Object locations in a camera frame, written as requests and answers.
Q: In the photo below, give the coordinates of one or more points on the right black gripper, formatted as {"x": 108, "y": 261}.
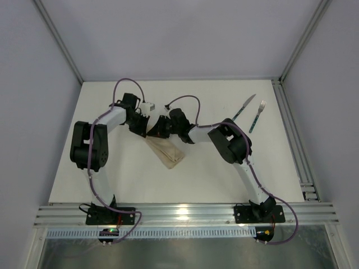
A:
{"x": 167, "y": 126}

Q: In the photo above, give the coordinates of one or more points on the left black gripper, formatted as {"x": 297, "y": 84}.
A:
{"x": 138, "y": 125}

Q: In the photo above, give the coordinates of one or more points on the beige cloth napkin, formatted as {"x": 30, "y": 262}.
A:
{"x": 167, "y": 152}

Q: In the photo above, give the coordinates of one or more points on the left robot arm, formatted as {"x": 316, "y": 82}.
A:
{"x": 90, "y": 148}

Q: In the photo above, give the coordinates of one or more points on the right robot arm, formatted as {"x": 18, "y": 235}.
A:
{"x": 233, "y": 146}

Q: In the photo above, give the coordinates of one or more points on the left controller board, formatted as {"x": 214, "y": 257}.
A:
{"x": 107, "y": 236}

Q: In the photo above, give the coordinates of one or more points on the controller board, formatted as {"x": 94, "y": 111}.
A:
{"x": 107, "y": 236}
{"x": 264, "y": 234}

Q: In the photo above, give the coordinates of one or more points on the right controller board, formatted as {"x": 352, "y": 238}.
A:
{"x": 264, "y": 234}

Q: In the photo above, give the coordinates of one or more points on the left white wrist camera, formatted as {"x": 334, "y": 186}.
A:
{"x": 146, "y": 108}

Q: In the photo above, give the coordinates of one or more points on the knife with green handle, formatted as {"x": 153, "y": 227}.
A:
{"x": 245, "y": 104}

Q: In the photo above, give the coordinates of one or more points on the fork with green handle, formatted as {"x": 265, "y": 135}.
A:
{"x": 259, "y": 111}

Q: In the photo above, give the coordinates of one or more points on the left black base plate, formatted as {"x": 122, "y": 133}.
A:
{"x": 104, "y": 216}

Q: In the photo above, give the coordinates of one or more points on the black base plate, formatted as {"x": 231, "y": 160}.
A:
{"x": 104, "y": 216}
{"x": 243, "y": 214}

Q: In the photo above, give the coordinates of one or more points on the slotted cable duct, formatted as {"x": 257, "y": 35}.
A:
{"x": 156, "y": 233}

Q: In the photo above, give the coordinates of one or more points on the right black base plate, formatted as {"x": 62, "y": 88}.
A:
{"x": 243, "y": 214}

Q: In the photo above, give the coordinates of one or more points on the front aluminium rail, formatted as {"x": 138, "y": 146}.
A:
{"x": 188, "y": 214}

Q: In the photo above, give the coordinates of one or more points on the left aluminium frame post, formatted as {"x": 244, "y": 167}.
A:
{"x": 40, "y": 7}

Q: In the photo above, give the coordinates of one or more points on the aluminium frame post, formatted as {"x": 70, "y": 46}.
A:
{"x": 40, "y": 7}
{"x": 305, "y": 37}

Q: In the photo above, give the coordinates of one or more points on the right aluminium side rail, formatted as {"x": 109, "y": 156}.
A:
{"x": 301, "y": 162}

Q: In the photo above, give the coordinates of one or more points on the right aluminium frame post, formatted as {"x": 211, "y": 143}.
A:
{"x": 305, "y": 37}

